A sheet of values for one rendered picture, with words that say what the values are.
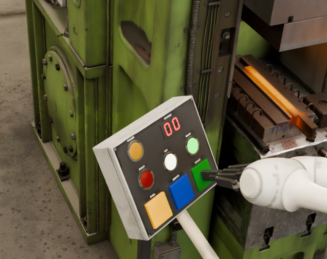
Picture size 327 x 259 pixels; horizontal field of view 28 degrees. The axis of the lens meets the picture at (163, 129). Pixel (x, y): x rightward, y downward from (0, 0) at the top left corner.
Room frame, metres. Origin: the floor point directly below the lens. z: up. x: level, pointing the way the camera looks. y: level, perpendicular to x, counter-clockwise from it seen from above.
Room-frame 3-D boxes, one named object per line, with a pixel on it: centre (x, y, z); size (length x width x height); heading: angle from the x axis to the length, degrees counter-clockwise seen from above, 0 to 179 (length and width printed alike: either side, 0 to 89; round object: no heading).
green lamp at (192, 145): (1.45, -0.09, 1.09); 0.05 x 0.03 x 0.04; 117
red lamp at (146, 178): (1.30, 0.04, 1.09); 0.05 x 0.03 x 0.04; 117
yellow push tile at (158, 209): (1.27, 0.00, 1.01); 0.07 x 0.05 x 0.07; 142
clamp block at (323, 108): (1.89, -0.55, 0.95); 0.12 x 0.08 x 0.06; 27
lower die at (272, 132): (1.94, -0.32, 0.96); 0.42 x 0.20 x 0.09; 27
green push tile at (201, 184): (1.43, -0.12, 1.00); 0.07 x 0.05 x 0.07; 142
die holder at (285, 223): (1.98, -0.37, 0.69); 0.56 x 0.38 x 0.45; 27
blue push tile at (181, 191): (1.35, -0.06, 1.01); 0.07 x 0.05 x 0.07; 142
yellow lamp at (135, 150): (1.32, 0.07, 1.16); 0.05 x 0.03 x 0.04; 117
